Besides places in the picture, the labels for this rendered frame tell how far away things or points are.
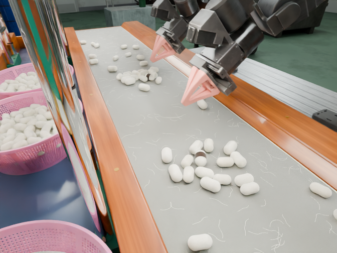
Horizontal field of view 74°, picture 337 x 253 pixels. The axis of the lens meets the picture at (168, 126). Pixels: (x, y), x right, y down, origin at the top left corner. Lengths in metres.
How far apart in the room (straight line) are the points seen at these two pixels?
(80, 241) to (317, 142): 0.45
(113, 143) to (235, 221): 0.26
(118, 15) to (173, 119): 4.34
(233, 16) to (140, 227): 0.38
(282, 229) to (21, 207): 0.46
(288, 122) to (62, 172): 0.52
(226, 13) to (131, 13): 4.48
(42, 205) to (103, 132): 0.18
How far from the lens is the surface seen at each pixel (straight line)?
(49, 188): 0.55
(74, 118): 0.23
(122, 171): 0.40
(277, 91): 0.94
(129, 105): 0.63
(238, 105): 0.61
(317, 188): 0.44
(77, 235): 0.35
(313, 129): 0.56
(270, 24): 0.48
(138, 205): 0.35
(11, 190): 0.59
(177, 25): 0.71
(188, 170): 0.40
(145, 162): 0.44
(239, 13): 0.46
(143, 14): 4.98
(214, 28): 0.43
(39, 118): 0.66
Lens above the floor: 1.05
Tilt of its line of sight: 35 degrees down
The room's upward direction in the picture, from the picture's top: 1 degrees counter-clockwise
